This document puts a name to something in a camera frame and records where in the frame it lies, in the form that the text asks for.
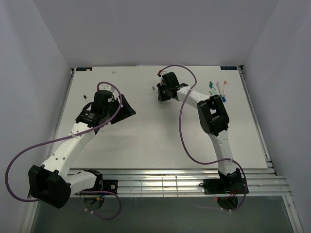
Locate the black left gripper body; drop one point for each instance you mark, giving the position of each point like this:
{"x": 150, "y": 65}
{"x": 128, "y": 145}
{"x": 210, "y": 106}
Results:
{"x": 110, "y": 112}

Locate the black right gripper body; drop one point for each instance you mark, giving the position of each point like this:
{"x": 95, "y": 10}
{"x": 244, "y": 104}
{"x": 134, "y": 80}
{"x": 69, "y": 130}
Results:
{"x": 163, "y": 91}

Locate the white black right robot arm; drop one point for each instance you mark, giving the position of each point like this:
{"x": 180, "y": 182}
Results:
{"x": 214, "y": 122}

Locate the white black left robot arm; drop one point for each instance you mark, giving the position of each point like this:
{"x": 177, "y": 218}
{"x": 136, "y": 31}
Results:
{"x": 51, "y": 182}

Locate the teal capped white marker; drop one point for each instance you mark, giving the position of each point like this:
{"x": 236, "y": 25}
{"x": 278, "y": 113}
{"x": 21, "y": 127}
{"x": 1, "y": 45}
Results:
{"x": 212, "y": 86}

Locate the blue label sticker left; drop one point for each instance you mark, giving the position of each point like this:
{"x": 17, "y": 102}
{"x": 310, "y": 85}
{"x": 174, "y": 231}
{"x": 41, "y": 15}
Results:
{"x": 84, "y": 69}

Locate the blue label sticker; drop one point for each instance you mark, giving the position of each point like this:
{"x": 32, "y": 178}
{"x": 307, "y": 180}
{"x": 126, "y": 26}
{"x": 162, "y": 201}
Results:
{"x": 228, "y": 68}
{"x": 84, "y": 69}

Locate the dark green capped marker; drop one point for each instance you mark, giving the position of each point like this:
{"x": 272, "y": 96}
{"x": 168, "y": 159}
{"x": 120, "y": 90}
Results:
{"x": 216, "y": 93}

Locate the blue capped whiteboard marker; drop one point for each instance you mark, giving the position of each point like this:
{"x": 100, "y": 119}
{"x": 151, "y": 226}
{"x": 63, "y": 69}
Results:
{"x": 221, "y": 92}

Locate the orange capped white marker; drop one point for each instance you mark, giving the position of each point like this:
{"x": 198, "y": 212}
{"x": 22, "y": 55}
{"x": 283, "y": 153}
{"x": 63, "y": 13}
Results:
{"x": 224, "y": 88}

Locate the blue label sticker right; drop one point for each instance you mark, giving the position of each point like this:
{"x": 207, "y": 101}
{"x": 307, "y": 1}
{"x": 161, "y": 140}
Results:
{"x": 228, "y": 68}

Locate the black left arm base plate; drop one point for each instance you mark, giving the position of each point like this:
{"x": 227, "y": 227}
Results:
{"x": 105, "y": 186}

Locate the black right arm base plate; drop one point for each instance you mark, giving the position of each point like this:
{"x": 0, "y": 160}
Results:
{"x": 217, "y": 186}

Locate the right aluminium side rail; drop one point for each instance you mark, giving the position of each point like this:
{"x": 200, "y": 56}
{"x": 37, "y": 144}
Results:
{"x": 259, "y": 131}

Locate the aluminium frame rail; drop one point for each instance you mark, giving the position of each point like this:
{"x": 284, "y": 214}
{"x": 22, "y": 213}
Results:
{"x": 186, "y": 182}

